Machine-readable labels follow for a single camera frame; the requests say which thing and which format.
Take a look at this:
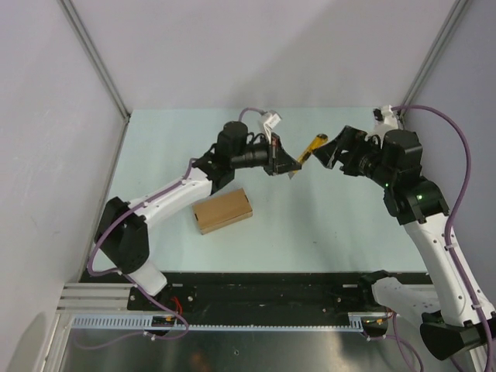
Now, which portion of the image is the aluminium frame post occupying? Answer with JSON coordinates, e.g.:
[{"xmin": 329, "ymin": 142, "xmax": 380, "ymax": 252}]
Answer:
[
  {"xmin": 57, "ymin": 0, "xmax": 131, "ymax": 123},
  {"xmin": 400, "ymin": 0, "xmax": 474, "ymax": 106}
]

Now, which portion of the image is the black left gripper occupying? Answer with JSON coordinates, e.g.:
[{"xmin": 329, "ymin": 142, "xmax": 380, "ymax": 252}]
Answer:
[{"xmin": 231, "ymin": 133, "xmax": 301, "ymax": 177}]

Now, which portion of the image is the yellow utility knife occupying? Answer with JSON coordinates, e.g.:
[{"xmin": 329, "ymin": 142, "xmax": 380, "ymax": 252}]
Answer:
[{"xmin": 298, "ymin": 133, "xmax": 329, "ymax": 170}]

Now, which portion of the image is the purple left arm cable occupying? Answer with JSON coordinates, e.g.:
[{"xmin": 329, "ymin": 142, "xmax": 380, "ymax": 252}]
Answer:
[{"xmin": 88, "ymin": 107, "xmax": 268, "ymax": 349}]

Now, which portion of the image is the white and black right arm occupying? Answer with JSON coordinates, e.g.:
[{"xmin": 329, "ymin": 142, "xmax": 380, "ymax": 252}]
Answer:
[{"xmin": 313, "ymin": 126, "xmax": 495, "ymax": 360}]

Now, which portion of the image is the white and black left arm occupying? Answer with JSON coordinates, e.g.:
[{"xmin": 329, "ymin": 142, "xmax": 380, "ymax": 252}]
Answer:
[{"xmin": 87, "ymin": 121, "xmax": 301, "ymax": 310}]

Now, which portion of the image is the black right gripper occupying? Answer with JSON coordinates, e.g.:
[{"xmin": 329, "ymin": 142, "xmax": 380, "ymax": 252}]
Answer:
[{"xmin": 312, "ymin": 126, "xmax": 395, "ymax": 188}]

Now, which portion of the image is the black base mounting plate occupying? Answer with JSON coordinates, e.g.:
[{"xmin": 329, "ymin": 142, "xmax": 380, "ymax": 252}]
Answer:
[{"xmin": 79, "ymin": 270, "xmax": 433, "ymax": 315}]

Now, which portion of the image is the aluminium frame post left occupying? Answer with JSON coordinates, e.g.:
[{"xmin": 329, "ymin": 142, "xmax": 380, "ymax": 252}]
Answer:
[{"xmin": 57, "ymin": 0, "xmax": 131, "ymax": 123}]

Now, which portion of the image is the white slotted cable duct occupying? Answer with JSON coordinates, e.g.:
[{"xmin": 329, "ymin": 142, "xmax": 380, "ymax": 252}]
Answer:
[{"xmin": 71, "ymin": 313, "xmax": 363, "ymax": 332}]

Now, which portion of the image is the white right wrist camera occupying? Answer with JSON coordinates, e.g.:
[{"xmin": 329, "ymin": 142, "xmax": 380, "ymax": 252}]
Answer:
[{"xmin": 372, "ymin": 105, "xmax": 400, "ymax": 136}]

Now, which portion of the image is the aluminium frame post right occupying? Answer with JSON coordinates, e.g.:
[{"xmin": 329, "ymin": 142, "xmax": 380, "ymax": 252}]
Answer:
[{"xmin": 400, "ymin": 0, "xmax": 474, "ymax": 106}]

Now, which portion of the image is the brown cardboard express box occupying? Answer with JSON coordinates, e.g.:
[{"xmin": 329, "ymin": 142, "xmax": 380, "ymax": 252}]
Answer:
[{"xmin": 192, "ymin": 188, "xmax": 253, "ymax": 235}]

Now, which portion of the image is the shiny metal front plate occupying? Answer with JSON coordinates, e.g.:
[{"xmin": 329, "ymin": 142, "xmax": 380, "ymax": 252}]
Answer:
[{"xmin": 60, "ymin": 315, "xmax": 439, "ymax": 372}]

